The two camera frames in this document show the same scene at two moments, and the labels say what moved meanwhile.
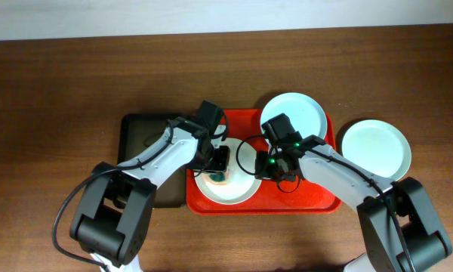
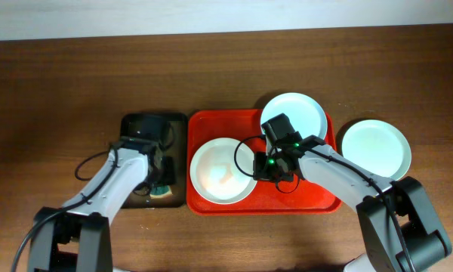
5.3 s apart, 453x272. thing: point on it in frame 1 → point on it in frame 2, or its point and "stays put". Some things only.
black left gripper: x=217 y=160 → x=166 y=171
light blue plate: x=306 y=115 stays put
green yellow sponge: x=218 y=178 → x=160 y=192
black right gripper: x=266 y=168 stays put
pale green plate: x=378 y=147 stays put
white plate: x=240 y=184 stays put
